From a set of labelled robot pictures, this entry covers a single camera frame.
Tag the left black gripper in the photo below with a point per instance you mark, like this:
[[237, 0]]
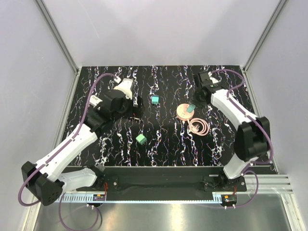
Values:
[[135, 111]]

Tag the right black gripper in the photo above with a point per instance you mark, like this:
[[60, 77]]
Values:
[[196, 102]]

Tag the teal plug adapter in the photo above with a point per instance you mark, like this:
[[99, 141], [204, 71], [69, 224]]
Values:
[[191, 108]]

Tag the pink round power socket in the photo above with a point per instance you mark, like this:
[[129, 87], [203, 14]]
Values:
[[184, 112]]

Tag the green USB charger cube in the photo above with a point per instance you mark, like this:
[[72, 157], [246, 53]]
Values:
[[141, 139]]

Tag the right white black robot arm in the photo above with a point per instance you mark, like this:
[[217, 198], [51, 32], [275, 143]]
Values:
[[252, 138]]

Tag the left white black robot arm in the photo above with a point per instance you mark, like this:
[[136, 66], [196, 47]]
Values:
[[46, 179]]

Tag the blue plug adapter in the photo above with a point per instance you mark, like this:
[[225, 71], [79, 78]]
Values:
[[155, 100]]

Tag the white power strip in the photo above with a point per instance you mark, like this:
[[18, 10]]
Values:
[[94, 100]]

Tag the black marbled table mat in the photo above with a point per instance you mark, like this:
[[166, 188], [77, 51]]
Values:
[[169, 141]]

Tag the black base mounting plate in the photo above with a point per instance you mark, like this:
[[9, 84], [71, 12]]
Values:
[[145, 184]]

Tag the slotted cable duct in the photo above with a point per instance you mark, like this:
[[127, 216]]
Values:
[[83, 198]]

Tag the right aluminium frame post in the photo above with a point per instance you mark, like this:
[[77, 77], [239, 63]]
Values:
[[266, 31]]

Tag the aluminium frame post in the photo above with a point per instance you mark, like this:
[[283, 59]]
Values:
[[266, 31], [56, 34]]

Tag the left aluminium frame post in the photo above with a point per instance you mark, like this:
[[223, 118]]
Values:
[[56, 34]]

